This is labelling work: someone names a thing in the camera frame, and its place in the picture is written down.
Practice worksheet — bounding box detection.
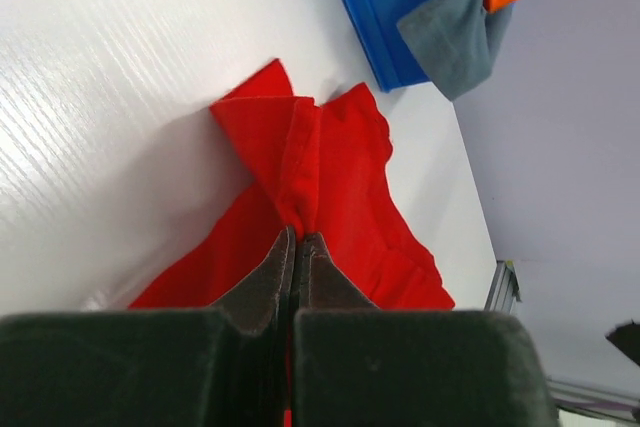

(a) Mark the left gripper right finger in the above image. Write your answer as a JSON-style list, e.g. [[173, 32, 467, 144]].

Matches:
[[291, 233, 559, 426]]

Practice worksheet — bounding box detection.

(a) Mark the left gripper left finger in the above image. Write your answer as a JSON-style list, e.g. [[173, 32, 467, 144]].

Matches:
[[1, 228, 296, 426]]

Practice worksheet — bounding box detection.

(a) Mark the red t shirt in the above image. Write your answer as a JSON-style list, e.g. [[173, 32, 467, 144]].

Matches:
[[127, 58, 456, 427]]

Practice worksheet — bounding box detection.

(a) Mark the grey t shirt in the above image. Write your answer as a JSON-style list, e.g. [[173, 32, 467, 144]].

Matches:
[[397, 0, 513, 101]]

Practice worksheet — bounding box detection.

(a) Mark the aluminium frame rail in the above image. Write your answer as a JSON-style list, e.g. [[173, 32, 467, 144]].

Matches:
[[484, 261, 639, 426]]

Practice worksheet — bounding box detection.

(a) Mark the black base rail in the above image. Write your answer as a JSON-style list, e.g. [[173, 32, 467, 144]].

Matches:
[[605, 320, 640, 366]]

